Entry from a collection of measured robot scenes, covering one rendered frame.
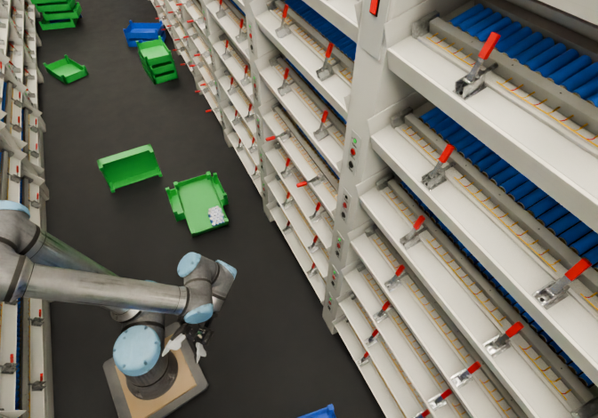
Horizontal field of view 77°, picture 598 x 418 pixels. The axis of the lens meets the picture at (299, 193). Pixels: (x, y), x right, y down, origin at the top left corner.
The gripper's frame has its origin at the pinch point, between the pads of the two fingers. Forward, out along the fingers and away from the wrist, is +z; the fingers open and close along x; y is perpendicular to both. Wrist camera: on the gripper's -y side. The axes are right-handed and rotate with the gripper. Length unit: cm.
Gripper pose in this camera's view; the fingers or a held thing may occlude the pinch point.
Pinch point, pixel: (178, 359)
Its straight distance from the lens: 151.6
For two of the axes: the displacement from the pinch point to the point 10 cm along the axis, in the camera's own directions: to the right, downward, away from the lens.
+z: -3.9, 8.8, -2.6
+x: 5.9, 4.6, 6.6
